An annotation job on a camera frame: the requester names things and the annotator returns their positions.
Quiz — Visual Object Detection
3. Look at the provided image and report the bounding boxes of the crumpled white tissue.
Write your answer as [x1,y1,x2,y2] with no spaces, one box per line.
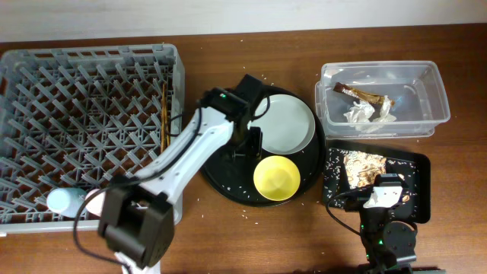
[343,96,396,133]

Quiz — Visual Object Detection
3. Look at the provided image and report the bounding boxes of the round black tray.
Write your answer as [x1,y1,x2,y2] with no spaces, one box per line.
[202,86,326,207]

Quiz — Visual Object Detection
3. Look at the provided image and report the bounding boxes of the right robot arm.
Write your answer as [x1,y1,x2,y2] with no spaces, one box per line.
[343,186,417,274]

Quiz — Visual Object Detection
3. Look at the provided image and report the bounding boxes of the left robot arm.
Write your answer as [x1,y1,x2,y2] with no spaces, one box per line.
[73,86,269,273]

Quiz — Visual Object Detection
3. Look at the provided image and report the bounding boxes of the blue plastic cup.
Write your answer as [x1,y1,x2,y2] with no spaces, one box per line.
[46,188,87,218]

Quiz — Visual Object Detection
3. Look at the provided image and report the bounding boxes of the brown coffee sachet wrapper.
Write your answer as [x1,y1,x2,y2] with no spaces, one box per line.
[333,82,385,105]

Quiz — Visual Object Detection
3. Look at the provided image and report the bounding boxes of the clear plastic waste bin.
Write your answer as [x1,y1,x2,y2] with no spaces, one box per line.
[315,61,450,139]

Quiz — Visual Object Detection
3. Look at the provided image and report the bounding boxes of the black rectangular tray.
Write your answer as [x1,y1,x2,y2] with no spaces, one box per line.
[323,140,431,224]

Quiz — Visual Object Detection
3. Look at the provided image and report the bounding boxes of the pink plastic cup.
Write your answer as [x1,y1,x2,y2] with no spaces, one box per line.
[86,189,106,217]

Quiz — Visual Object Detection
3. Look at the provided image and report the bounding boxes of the grey round plate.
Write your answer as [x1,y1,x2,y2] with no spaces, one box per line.
[250,94,315,155]

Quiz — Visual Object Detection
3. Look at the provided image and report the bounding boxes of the grey plastic dishwasher rack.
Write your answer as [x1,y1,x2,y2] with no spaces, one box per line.
[1,44,185,235]

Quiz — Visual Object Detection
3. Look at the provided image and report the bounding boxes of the yellow bowl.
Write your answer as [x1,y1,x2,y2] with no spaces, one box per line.
[253,155,301,202]

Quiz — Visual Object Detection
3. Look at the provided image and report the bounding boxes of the food scraps pile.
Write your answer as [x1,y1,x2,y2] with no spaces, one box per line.
[339,151,411,205]

